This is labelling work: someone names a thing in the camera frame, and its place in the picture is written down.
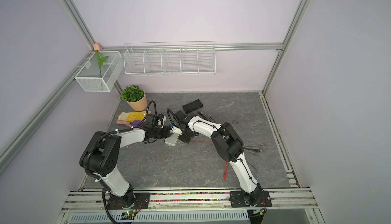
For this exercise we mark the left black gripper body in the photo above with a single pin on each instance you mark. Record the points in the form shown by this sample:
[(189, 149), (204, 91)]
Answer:
[(160, 133)]

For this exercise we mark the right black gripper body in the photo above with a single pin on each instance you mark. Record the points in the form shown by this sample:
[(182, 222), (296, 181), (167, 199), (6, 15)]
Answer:
[(185, 137)]

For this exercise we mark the white network switch box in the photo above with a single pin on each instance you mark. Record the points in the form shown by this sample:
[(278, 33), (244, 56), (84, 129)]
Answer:
[(172, 140)]

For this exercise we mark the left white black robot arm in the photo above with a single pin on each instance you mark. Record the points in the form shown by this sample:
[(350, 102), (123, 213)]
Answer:
[(99, 159)]

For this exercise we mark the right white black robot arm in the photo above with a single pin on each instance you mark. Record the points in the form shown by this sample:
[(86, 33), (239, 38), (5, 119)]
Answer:
[(229, 147)]

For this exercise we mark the purple pink trowel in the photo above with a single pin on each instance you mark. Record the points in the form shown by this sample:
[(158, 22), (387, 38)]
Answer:
[(130, 124)]

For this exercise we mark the yellow work glove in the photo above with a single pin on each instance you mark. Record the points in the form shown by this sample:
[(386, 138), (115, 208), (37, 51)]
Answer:
[(132, 116)]

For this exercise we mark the green plant in pot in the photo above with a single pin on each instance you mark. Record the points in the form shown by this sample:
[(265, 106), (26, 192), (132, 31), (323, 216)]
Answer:
[(135, 97)]

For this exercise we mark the pink artificial tulip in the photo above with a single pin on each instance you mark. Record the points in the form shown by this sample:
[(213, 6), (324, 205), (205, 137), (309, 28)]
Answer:
[(100, 59)]

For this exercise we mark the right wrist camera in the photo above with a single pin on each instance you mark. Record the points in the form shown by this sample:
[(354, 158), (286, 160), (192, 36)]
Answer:
[(176, 130)]

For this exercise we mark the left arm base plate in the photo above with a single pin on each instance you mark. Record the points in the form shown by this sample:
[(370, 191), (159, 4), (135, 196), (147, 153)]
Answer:
[(136, 200)]

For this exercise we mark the long white wire basket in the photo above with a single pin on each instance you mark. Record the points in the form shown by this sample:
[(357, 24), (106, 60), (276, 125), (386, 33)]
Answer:
[(170, 58)]

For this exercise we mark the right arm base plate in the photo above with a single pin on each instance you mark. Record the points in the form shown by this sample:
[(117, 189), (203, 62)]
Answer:
[(241, 199)]

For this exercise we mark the small white wire basket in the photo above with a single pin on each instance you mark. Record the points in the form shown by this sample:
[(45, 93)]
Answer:
[(88, 76)]

